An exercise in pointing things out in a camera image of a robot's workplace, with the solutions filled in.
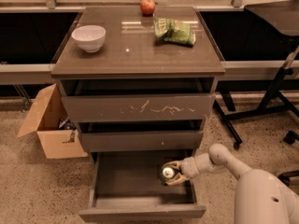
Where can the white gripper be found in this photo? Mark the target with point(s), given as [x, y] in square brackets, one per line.
[189, 166]

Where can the green drink can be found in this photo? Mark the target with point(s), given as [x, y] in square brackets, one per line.
[167, 174]

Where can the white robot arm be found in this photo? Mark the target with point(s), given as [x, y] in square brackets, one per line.
[260, 197]

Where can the middle grey drawer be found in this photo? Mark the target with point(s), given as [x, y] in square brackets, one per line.
[140, 135]

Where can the bottom grey open drawer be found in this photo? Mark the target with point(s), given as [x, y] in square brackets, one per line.
[126, 186]

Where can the dark grey drawer cabinet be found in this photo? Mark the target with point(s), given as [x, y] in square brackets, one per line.
[134, 61]

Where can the top grey drawer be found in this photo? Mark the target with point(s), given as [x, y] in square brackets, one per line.
[138, 107]

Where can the dark items inside box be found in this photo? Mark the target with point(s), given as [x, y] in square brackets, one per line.
[66, 124]

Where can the open cardboard box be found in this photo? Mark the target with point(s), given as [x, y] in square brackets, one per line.
[43, 118]

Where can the green chip bag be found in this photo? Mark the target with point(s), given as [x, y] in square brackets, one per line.
[171, 30]

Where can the white ceramic bowl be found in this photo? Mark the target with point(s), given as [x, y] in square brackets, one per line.
[90, 38]

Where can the red apple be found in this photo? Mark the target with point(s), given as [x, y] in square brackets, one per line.
[147, 7]

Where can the grey metal window rail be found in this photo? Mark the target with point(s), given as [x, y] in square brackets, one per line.
[11, 74]

